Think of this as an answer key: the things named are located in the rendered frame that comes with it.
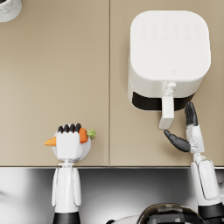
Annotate air fryer drawer with handle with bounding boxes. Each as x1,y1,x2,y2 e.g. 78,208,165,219
131,81,196,130

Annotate orange carrot with green top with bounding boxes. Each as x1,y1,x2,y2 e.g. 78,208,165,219
44,127,96,147

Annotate dark round robot body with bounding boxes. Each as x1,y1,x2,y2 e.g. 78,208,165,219
105,203,206,224

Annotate pale air fryer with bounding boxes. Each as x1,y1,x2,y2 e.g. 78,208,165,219
127,10,212,112

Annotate white pot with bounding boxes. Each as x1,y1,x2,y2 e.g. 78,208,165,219
0,0,23,24

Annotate white round plate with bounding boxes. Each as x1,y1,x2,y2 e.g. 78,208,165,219
52,134,93,163

